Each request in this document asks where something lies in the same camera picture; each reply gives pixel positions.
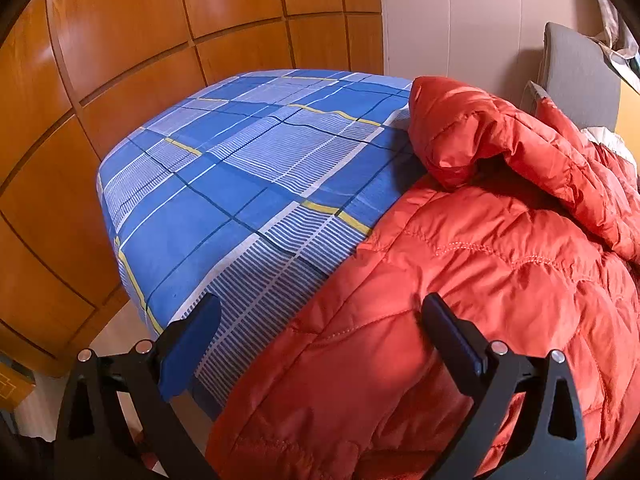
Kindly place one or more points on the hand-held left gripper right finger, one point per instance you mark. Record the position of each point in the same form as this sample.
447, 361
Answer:
462, 347

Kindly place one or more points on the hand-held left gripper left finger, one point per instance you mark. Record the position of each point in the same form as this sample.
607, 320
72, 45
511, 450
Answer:
186, 347

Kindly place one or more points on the orange puffer jacket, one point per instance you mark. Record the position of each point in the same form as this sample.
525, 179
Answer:
450, 285

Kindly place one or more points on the blue plaid bed sheet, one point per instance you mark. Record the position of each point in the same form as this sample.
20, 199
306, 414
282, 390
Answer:
240, 185

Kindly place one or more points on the cardboard box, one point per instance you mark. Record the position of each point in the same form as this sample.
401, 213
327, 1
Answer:
12, 385

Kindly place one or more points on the beige quilt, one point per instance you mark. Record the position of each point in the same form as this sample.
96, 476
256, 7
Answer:
607, 140

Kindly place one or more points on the multicoloured padded headboard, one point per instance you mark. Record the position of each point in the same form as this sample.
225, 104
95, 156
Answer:
580, 75

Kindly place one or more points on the wooden wardrobe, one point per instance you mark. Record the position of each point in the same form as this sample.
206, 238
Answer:
125, 35

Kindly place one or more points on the white printed pillow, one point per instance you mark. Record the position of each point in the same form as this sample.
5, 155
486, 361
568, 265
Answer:
620, 35

